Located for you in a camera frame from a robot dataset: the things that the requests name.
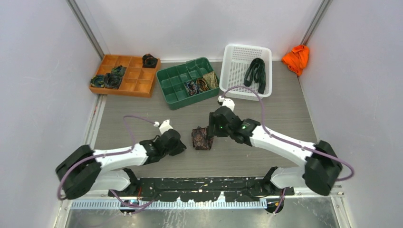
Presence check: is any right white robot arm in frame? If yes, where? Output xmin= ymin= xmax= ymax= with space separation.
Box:
xmin=207 ymin=106 xmax=343 ymax=196

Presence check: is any orange compartment tray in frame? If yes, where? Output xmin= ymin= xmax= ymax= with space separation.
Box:
xmin=89 ymin=55 xmax=161 ymax=98

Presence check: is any brown paisley tie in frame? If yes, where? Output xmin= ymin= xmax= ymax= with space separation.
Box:
xmin=191 ymin=126 xmax=214 ymax=150

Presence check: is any rolled colourful striped tie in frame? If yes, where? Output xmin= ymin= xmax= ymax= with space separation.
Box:
xmin=184 ymin=80 xmax=200 ymax=96

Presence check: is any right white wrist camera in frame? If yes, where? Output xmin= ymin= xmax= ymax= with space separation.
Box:
xmin=217 ymin=95 xmax=235 ymax=111

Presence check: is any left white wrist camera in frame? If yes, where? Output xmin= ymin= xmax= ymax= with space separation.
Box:
xmin=154 ymin=119 xmax=173 ymax=135

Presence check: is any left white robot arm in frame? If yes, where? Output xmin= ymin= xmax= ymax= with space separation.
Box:
xmin=55 ymin=129 xmax=187 ymax=200

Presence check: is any rolled orange brown tie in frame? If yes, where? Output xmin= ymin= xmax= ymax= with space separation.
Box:
xmin=195 ymin=77 xmax=210 ymax=93

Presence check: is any orange cloth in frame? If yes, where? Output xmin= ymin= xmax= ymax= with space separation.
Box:
xmin=281 ymin=45 xmax=310 ymax=76

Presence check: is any aluminium front rail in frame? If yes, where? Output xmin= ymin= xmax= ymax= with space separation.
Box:
xmin=59 ymin=179 xmax=344 ymax=209

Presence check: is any rolled green patterned tie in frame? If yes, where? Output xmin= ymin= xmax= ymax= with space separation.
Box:
xmin=111 ymin=65 xmax=126 ymax=77

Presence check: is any rolled olive gold tie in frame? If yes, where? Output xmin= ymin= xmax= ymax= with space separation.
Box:
xmin=202 ymin=71 xmax=219 ymax=89

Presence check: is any rolled dark grey tie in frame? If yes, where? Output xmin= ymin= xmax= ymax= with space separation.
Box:
xmin=104 ymin=73 xmax=122 ymax=89

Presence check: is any dark green tie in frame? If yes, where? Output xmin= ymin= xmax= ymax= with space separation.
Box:
xmin=243 ymin=58 xmax=266 ymax=94

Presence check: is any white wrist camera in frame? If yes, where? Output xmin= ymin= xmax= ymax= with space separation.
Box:
xmin=154 ymin=119 xmax=173 ymax=135
xmin=217 ymin=95 xmax=235 ymax=111

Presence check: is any aluminium corner post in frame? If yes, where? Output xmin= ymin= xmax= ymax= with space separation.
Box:
xmin=300 ymin=0 xmax=333 ymax=46
xmin=66 ymin=0 xmax=104 ymax=59

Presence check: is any right aluminium corner post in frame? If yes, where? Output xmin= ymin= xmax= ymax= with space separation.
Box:
xmin=300 ymin=0 xmax=333 ymax=46

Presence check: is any white plastic basket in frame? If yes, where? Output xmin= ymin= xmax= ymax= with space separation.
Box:
xmin=219 ymin=44 xmax=272 ymax=101

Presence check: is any left aluminium corner post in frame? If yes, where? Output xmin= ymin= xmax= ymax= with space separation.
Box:
xmin=66 ymin=0 xmax=104 ymax=59

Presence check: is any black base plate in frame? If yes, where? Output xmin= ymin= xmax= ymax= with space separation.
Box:
xmin=115 ymin=177 xmax=281 ymax=202

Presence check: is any green compartment tray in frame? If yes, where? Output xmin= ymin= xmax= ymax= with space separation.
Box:
xmin=156 ymin=57 xmax=220 ymax=110

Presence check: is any rolled blue green tie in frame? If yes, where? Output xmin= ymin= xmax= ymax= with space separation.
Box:
xmin=90 ymin=75 xmax=105 ymax=88

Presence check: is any rolled black tie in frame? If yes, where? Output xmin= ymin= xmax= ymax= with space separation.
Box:
xmin=142 ymin=54 xmax=158 ymax=68

